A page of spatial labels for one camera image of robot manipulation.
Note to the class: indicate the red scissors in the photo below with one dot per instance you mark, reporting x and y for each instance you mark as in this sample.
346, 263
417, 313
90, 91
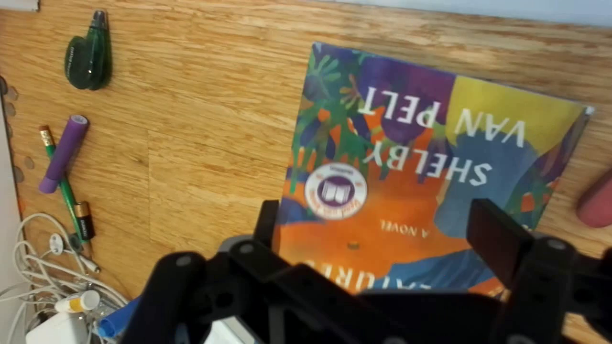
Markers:
598, 202

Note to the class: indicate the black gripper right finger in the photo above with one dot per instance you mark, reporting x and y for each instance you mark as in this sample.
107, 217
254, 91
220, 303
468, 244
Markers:
535, 280

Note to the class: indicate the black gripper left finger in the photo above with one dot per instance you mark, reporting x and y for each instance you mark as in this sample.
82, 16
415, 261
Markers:
172, 294

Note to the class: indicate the purple marker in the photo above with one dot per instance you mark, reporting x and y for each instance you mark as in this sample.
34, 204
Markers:
63, 154

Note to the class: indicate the blue pen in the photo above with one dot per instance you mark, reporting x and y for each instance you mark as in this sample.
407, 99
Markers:
116, 320

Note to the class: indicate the dark green plastic clip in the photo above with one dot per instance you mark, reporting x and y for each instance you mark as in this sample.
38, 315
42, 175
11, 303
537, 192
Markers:
88, 59

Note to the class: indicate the book with colourful cover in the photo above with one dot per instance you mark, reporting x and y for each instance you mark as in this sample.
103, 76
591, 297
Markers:
413, 160

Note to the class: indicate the black AA battery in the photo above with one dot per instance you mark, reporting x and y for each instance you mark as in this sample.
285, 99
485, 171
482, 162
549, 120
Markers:
84, 221

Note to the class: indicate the white tube with yellow band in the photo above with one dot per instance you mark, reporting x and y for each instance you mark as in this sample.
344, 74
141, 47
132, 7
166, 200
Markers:
78, 303

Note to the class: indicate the white charger block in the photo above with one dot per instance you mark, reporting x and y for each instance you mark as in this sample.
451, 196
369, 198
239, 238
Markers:
57, 330

